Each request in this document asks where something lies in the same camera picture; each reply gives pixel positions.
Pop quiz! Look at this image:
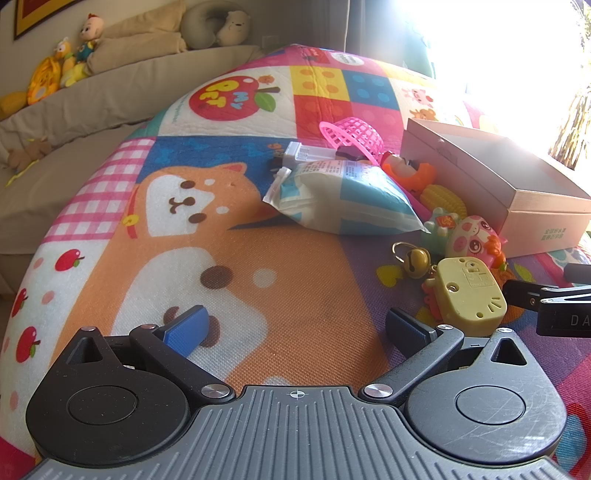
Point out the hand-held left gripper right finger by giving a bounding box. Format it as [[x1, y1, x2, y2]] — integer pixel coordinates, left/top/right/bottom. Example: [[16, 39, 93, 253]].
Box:
[[358, 307, 529, 409]]

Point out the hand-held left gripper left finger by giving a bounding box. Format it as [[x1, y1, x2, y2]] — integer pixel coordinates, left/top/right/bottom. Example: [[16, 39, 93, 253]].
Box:
[[67, 305, 237, 408]]

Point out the yellow plastic toy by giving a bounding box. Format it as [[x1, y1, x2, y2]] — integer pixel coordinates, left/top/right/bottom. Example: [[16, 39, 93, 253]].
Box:
[[422, 257, 508, 337]]

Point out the gold bell keychain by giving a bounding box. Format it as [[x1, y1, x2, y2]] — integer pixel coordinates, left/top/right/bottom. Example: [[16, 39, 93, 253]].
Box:
[[392, 241, 439, 279]]

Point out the pink pig toy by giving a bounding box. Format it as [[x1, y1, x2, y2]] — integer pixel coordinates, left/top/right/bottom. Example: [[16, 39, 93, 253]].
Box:
[[445, 215, 509, 271]]

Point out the green toy with red label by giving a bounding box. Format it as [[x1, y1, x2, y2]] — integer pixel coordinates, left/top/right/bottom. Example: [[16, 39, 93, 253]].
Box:
[[421, 208, 461, 256]]

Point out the yellow corn toy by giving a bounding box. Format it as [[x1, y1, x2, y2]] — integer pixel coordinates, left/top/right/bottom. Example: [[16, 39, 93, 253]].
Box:
[[419, 184, 463, 215]]

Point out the pink cardboard box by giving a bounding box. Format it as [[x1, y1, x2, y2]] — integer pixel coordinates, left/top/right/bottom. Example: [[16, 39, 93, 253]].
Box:
[[399, 117, 591, 257]]

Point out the blue white packet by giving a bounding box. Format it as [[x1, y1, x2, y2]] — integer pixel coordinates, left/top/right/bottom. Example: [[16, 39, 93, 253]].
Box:
[[263, 161, 431, 236]]

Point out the orange plastic toy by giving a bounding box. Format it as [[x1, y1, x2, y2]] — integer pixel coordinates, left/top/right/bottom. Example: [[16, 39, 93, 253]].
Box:
[[381, 154, 437, 198]]

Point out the pink plastic basket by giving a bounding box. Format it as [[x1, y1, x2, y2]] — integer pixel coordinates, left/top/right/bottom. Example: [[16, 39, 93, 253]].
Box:
[[320, 117, 385, 165]]

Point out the white plastic holder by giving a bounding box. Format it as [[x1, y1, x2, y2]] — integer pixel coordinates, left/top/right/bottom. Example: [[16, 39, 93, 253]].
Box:
[[270, 142, 343, 177]]

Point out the colourful printed play mat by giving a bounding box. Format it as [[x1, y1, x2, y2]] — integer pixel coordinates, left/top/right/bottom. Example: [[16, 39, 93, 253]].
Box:
[[0, 44, 591, 480]]

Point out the green leafy plant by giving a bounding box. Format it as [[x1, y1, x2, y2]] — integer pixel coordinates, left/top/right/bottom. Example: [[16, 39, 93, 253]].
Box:
[[549, 76, 591, 172]]

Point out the beige sofa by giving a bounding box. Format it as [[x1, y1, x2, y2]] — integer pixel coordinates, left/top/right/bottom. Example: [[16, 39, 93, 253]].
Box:
[[0, 44, 278, 296]]

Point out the small brown plush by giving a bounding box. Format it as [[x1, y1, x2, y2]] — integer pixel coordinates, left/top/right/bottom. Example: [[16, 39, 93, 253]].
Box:
[[6, 137, 54, 174]]

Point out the green soft object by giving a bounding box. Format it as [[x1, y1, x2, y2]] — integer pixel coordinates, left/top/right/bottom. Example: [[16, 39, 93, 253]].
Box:
[[401, 18, 435, 80]]

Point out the tan pillow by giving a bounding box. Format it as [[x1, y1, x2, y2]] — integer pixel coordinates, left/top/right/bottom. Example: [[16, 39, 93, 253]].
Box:
[[86, 34, 188, 77]]

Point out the yellow orange round plush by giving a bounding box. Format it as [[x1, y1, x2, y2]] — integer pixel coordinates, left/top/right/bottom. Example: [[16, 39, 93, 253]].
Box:
[[0, 55, 63, 120]]

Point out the grey bear neck pillow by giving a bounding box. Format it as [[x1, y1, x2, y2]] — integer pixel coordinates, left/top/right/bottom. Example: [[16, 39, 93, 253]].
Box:
[[180, 0, 254, 49]]

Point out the yellow bird plush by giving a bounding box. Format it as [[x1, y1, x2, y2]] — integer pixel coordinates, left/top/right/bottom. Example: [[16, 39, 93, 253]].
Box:
[[53, 38, 77, 72]]

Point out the cartoon baby doll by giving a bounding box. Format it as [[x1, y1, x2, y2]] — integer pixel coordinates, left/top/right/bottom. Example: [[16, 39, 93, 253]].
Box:
[[60, 13, 105, 88]]

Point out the dark curtain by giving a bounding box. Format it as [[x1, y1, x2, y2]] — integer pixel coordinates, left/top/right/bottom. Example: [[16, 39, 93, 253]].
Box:
[[346, 0, 407, 63]]

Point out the cream pillow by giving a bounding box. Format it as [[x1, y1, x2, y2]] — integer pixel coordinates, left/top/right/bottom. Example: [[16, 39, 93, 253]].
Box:
[[97, 1, 186, 47]]

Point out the red framed wall picture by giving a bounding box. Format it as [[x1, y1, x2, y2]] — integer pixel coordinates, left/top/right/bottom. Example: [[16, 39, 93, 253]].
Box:
[[13, 0, 80, 40]]

